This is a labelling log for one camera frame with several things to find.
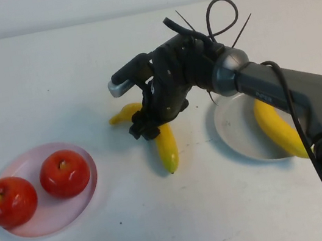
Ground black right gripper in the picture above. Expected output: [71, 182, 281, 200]
[120, 72, 196, 145]

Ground short curved yellow banana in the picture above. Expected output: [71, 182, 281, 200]
[106, 96, 183, 184]

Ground red apple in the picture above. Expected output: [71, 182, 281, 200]
[35, 145, 95, 203]
[0, 172, 42, 232]

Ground long yellow banana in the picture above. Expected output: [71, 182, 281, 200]
[252, 91, 317, 167]

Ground grey round plate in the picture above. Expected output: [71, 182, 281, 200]
[209, 81, 311, 170]

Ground pink round plate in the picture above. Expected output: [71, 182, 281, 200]
[0, 135, 107, 241]

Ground black zip tie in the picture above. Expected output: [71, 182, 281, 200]
[204, 85, 221, 108]
[227, 13, 257, 48]
[174, 6, 198, 37]

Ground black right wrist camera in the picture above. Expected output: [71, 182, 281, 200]
[104, 52, 160, 100]

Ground thick black gripper cable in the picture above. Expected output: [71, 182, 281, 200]
[161, 9, 225, 63]

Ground thin black camera cable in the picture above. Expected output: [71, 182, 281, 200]
[201, 0, 322, 241]

